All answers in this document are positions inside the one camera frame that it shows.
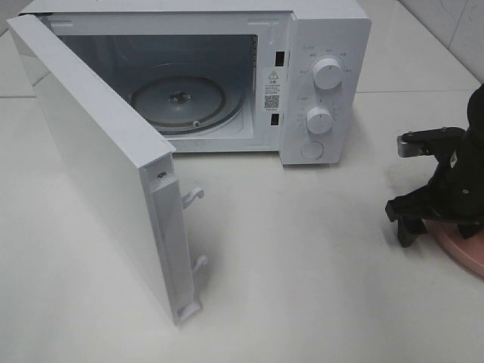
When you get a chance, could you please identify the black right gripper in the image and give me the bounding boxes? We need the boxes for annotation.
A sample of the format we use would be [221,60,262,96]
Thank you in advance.
[385,127,483,248]

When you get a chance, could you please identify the pink round plate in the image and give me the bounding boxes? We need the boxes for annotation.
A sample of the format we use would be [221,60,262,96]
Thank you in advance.
[424,220,483,278]

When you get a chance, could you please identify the white microwave door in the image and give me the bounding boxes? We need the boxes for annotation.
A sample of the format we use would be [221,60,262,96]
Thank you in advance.
[8,14,206,324]

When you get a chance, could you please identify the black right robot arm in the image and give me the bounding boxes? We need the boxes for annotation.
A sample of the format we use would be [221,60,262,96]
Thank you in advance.
[385,87,483,247]

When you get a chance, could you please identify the round white door button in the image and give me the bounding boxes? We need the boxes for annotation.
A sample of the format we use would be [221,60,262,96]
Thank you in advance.
[301,141,324,160]

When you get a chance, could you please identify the white lower timer knob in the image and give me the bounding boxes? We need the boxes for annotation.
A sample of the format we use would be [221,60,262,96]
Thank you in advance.
[306,107,334,135]

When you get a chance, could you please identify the white upper power knob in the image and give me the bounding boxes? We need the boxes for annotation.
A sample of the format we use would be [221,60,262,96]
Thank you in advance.
[312,56,343,90]

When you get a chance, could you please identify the white microwave oven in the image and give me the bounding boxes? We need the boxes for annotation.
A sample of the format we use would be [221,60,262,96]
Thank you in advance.
[8,1,371,165]

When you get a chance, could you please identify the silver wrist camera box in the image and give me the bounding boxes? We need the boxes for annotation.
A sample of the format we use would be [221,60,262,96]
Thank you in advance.
[397,136,425,158]

